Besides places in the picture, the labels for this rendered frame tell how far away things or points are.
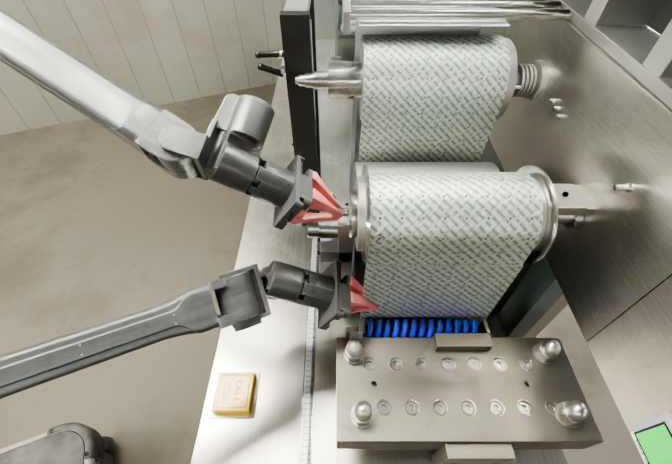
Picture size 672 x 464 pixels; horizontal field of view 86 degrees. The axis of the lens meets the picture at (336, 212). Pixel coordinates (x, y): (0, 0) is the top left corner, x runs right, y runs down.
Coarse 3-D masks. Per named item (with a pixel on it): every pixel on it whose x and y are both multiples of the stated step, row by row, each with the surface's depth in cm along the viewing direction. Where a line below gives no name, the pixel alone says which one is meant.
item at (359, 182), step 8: (360, 176) 53; (360, 184) 51; (360, 192) 50; (360, 200) 49; (544, 200) 49; (360, 208) 49; (544, 208) 49; (360, 216) 49; (544, 216) 49; (360, 224) 49; (544, 224) 49; (360, 232) 50; (544, 232) 50; (360, 240) 51; (360, 248) 52
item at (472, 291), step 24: (384, 288) 59; (408, 288) 59; (432, 288) 59; (456, 288) 59; (480, 288) 59; (504, 288) 59; (360, 312) 66; (384, 312) 65; (408, 312) 65; (432, 312) 65; (456, 312) 65; (480, 312) 65
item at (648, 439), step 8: (648, 432) 41; (656, 432) 40; (664, 432) 39; (640, 440) 42; (648, 440) 41; (656, 440) 40; (664, 440) 39; (648, 448) 41; (656, 448) 40; (664, 448) 39; (648, 456) 41; (656, 456) 40; (664, 456) 39
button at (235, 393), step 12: (228, 384) 69; (240, 384) 69; (252, 384) 69; (216, 396) 68; (228, 396) 68; (240, 396) 68; (252, 396) 69; (216, 408) 66; (228, 408) 66; (240, 408) 66
